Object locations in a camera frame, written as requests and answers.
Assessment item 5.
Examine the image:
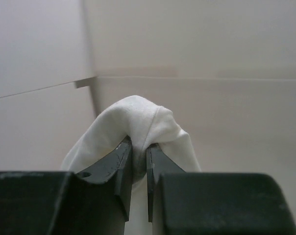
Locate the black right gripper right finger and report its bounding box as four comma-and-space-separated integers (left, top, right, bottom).
146, 144, 296, 235

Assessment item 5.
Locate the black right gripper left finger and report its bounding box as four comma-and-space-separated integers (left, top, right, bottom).
0, 137, 132, 235

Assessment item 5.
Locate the white t shirt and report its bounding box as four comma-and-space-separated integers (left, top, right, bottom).
60, 94, 202, 199

